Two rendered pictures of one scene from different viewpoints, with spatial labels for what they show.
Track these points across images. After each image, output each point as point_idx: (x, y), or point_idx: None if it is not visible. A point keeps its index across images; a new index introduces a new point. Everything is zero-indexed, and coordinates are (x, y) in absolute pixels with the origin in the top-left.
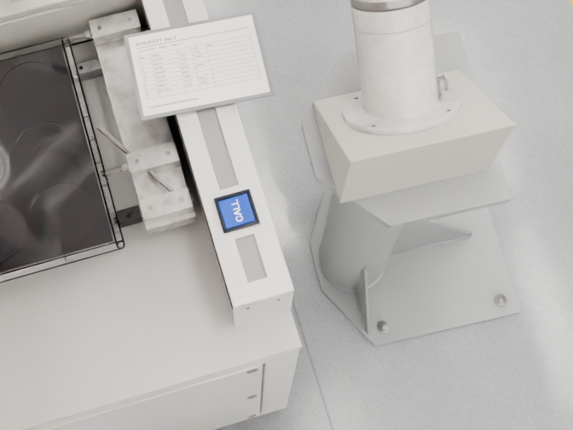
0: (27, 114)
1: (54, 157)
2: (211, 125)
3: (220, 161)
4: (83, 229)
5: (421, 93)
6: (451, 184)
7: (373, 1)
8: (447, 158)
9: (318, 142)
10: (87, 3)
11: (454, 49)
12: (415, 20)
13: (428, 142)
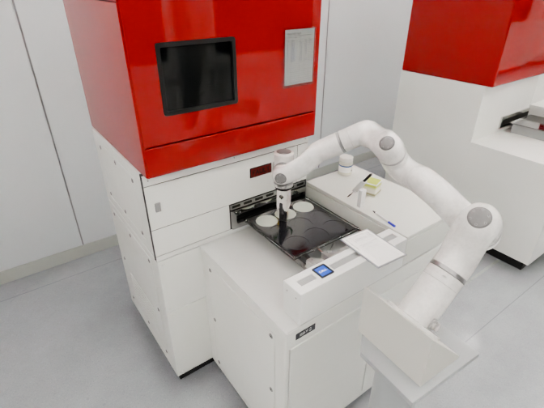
0: (325, 227)
1: (315, 236)
2: (352, 257)
3: (339, 263)
4: (294, 248)
5: (418, 308)
6: (398, 371)
7: (435, 258)
8: (401, 339)
9: None
10: (372, 223)
11: (469, 354)
12: (442, 278)
13: (395, 310)
